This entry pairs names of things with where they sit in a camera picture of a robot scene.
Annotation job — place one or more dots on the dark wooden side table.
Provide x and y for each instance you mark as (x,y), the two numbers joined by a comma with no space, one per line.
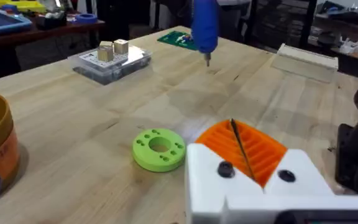
(26,35)

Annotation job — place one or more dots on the blue electric screwdriver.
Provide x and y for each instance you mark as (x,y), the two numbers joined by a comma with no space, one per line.
(204,28)

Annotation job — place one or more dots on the pale translucent plastic box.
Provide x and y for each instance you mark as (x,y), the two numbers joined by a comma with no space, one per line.
(304,63)

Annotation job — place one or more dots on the yellow plastic tray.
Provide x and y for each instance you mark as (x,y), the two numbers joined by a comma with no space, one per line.
(20,5)

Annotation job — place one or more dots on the green board with toy blocks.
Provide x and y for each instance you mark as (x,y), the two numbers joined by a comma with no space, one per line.
(179,40)

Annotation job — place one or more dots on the left gripper white and orange left finger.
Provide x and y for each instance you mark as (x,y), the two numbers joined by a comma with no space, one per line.
(208,186)

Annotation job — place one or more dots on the left gripper white and orange right finger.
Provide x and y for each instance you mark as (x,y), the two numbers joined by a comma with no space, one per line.
(300,180)

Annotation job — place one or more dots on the blue plastic tray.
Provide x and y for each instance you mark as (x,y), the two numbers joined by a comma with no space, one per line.
(2,21)

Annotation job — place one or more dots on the green disc with holes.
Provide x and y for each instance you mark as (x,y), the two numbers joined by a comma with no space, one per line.
(158,155)

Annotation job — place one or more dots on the blue tape roll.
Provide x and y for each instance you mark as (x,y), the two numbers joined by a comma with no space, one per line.
(86,18)

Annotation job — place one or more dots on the clear box with metal blocks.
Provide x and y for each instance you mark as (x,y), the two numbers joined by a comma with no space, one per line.
(113,67)

